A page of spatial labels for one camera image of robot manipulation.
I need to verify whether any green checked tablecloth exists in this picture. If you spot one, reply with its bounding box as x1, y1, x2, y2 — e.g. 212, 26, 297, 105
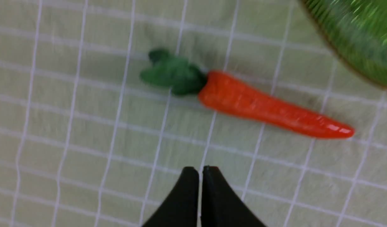
0, 0, 387, 227

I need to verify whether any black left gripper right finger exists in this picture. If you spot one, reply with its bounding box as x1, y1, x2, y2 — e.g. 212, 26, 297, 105
201, 166, 266, 227

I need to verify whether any green plastic plate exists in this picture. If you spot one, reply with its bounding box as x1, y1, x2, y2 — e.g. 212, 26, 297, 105
299, 0, 387, 90

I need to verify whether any orange carrot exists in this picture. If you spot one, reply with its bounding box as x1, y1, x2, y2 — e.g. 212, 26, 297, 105
139, 48, 355, 139

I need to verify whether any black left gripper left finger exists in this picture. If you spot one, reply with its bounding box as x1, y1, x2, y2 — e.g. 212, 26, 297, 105
143, 166, 199, 227

